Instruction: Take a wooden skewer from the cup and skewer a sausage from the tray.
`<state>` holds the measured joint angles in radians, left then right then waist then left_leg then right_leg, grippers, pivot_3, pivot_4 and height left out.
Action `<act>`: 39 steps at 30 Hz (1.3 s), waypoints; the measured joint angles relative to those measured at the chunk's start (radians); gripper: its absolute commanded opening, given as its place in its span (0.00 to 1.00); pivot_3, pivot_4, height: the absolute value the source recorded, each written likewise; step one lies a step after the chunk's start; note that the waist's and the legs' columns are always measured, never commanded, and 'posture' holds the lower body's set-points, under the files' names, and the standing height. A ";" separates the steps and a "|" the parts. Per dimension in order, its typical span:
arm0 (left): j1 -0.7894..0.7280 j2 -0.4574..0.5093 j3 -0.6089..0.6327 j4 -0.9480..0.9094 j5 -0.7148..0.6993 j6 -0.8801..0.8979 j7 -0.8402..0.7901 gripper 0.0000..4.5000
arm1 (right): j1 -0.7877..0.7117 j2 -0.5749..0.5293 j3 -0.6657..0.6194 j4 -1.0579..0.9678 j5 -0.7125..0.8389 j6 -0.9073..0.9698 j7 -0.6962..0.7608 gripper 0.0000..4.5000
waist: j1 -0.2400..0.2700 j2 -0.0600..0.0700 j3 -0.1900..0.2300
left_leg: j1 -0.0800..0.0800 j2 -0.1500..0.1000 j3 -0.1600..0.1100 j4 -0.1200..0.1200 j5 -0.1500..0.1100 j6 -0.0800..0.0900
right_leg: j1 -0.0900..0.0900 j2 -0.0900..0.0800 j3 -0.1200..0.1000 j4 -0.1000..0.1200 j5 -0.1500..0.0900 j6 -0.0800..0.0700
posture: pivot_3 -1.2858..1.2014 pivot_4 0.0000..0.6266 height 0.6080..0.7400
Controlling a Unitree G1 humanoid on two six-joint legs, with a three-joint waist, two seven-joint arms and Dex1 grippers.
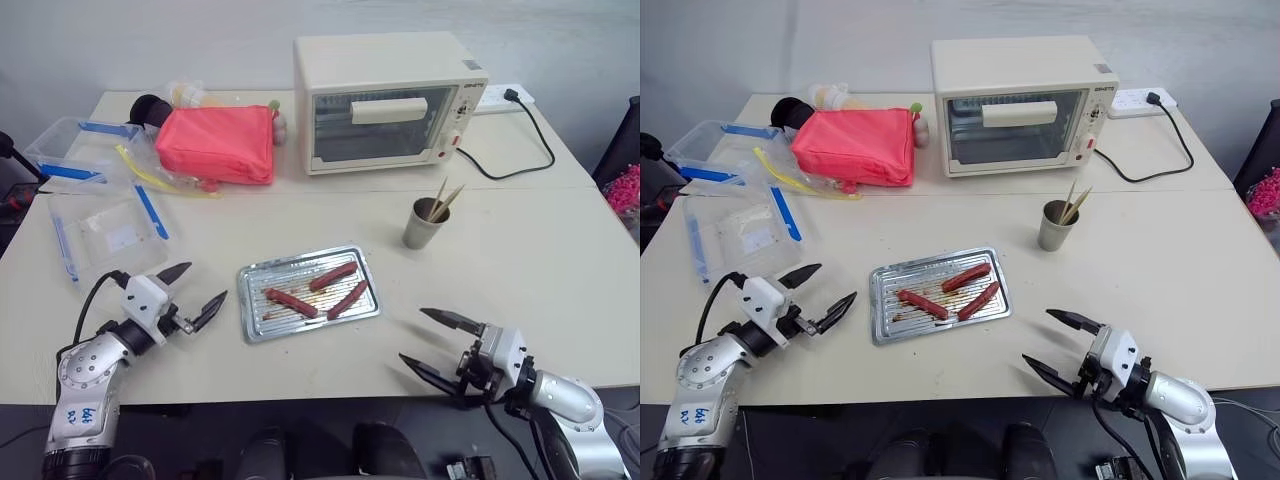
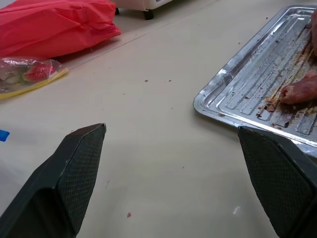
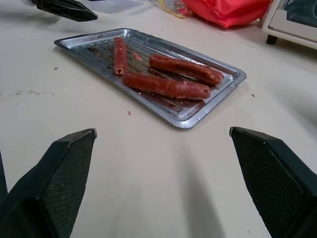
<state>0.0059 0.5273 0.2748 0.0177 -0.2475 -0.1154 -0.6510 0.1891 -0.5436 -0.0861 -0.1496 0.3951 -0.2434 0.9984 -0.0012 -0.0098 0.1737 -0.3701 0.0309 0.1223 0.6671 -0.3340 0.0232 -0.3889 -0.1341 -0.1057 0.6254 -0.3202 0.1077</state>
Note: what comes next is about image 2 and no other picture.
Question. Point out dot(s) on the white appliance with black feet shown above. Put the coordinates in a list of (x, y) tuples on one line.
[(141, 6)]

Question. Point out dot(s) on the reddish brown sausage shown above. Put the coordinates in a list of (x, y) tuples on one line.
[(298, 90)]

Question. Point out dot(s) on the red plastic bag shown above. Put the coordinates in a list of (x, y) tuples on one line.
[(52, 27)]

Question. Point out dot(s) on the clear zip bag yellow seal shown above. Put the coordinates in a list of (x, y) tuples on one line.
[(27, 74)]

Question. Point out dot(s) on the silver metal baking tray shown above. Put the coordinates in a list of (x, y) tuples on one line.
[(262, 81)]

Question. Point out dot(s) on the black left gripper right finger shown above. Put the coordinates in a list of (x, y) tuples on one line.
[(277, 178)]

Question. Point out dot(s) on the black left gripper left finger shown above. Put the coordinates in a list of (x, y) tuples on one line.
[(57, 183)]

